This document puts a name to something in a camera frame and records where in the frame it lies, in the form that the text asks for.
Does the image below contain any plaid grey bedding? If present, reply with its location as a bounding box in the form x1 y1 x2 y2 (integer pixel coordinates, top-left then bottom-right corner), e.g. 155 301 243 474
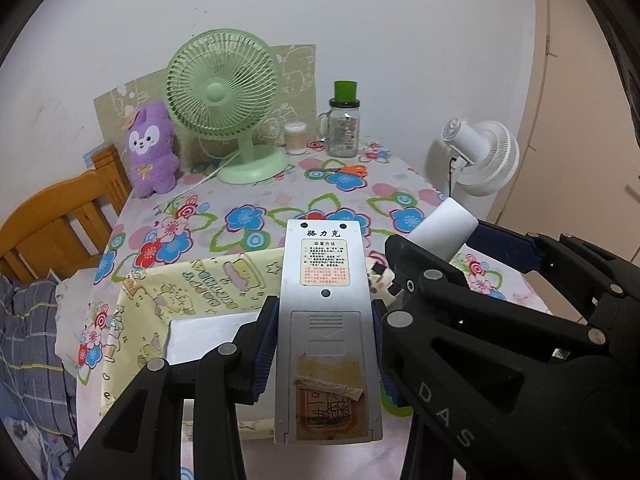
0 275 81 461

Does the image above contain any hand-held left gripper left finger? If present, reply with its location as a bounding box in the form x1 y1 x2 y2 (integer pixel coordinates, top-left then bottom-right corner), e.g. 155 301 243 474
77 295 281 480

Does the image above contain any beige patterned board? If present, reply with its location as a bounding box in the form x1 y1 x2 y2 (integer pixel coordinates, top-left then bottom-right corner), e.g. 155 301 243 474
93 44 317 171

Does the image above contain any purple plush toy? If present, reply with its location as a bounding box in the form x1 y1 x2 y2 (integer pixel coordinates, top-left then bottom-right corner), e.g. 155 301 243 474
125 101 181 199

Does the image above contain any white fan cable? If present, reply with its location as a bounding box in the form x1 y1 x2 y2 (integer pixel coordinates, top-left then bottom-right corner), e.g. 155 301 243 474
192 152 241 187

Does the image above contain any beige wooden door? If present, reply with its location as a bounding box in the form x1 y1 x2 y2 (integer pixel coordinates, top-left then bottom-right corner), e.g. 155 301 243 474
480 0 640 311

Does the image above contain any yellow cartoon fabric storage box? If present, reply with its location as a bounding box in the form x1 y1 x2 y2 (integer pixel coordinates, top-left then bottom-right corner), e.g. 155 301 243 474
100 247 401 441

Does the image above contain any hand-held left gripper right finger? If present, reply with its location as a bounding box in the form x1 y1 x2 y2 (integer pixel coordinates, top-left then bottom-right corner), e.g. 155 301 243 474
371 305 442 480

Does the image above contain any white cylinder roll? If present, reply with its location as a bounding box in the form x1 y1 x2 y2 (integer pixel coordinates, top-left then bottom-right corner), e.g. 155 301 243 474
411 198 478 263

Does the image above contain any white standing fan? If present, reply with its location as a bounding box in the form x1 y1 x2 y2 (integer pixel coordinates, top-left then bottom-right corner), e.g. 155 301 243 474
441 119 521 197

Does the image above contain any glass jar mug green cap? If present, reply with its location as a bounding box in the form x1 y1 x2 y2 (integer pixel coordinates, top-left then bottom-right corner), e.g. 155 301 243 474
316 80 362 158

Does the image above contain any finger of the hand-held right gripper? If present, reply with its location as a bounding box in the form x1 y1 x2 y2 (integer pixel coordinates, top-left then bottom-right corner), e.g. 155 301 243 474
470 219 640 321
384 233 640 480

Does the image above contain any cotton swab container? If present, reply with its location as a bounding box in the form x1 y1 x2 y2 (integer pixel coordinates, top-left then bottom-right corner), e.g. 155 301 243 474
283 121 308 156

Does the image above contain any green desk fan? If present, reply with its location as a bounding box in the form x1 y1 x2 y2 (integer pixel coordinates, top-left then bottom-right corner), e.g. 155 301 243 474
166 29 290 185

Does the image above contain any white cloth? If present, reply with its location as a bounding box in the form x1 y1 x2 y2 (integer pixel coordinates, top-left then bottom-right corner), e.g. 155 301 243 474
54 269 97 366

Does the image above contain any wooden bed headboard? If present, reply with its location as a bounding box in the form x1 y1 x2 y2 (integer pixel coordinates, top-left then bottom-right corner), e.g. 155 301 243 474
0 145 133 286

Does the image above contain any silver remote control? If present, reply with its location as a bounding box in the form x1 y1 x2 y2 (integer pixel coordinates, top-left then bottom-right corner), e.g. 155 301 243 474
274 219 384 446

